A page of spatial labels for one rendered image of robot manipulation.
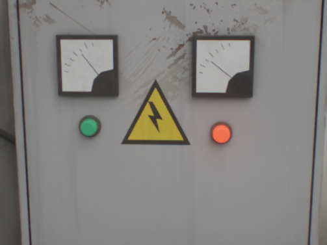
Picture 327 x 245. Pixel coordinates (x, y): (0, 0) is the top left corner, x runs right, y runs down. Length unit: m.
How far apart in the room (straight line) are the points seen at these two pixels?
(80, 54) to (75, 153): 0.14
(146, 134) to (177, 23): 0.15
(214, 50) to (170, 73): 0.07
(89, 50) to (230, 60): 0.18
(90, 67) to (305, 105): 0.29
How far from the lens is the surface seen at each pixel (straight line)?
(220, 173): 0.84
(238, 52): 0.79
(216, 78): 0.80
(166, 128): 0.82
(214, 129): 0.81
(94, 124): 0.81
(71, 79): 0.81
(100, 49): 0.80
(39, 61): 0.83
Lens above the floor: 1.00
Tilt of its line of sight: 13 degrees down
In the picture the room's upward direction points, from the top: straight up
